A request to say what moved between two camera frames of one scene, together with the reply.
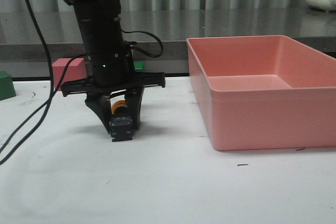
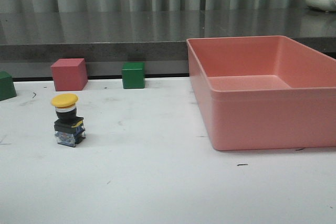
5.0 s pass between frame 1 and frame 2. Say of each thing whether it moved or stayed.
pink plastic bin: stayed
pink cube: stayed
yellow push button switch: moved
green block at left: stayed
